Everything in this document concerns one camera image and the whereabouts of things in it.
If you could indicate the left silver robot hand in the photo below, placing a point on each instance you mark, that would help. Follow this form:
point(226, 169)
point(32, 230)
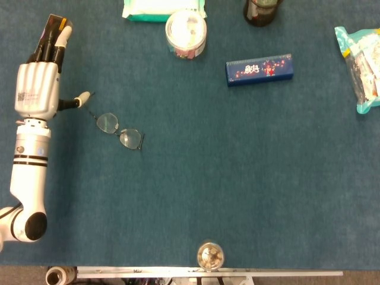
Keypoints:
point(35, 89)

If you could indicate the thin black framed eyeglasses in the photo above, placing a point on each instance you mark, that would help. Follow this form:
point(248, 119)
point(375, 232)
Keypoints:
point(107, 122)

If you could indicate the black box with gold text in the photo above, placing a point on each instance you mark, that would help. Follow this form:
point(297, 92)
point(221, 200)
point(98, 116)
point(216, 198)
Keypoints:
point(55, 21)

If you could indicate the green white wet wipes pack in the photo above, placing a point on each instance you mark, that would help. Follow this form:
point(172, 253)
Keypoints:
point(148, 10)

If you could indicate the clear jar of colourful clips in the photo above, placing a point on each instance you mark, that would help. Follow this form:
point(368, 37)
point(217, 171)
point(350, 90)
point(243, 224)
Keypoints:
point(185, 29)

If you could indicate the brown tape roll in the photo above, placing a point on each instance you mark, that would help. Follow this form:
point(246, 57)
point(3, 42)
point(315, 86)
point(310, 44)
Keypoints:
point(59, 275)

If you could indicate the long blue printed box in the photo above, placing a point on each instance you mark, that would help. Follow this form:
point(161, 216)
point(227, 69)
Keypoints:
point(259, 71)

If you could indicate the black mesh pen holder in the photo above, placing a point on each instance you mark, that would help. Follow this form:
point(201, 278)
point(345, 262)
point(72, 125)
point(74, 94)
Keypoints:
point(261, 15)

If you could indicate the round clear jar silver lid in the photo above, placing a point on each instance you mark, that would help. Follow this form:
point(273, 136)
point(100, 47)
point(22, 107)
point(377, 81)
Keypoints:
point(210, 256)

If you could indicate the teal clear snack bag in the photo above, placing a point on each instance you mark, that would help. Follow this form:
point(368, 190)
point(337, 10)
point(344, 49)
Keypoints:
point(365, 65)

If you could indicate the aluminium table edge rail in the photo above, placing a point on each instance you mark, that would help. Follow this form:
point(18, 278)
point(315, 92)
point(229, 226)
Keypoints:
point(148, 271)

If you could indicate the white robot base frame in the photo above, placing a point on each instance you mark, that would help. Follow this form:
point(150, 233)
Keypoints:
point(190, 281)

